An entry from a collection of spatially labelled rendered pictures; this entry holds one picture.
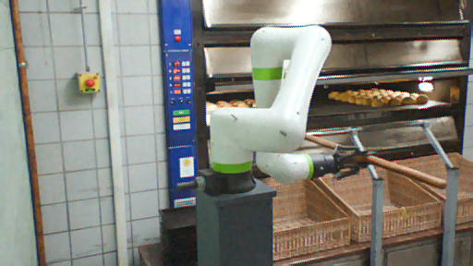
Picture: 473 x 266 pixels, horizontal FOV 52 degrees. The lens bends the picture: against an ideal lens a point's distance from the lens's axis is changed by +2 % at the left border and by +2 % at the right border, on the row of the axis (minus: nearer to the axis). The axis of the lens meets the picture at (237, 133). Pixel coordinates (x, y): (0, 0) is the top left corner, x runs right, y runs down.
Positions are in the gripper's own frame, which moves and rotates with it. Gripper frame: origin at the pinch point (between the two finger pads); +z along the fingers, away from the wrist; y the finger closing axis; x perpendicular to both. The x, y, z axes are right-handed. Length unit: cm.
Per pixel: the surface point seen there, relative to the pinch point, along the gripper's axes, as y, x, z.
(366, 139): 19, -101, 76
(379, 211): 41, -41, 39
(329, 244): 59, -52, 17
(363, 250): 63, -46, 34
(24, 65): -35, -97, -118
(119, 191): 31, -99, -80
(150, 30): -50, -100, -59
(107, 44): -44, -99, -81
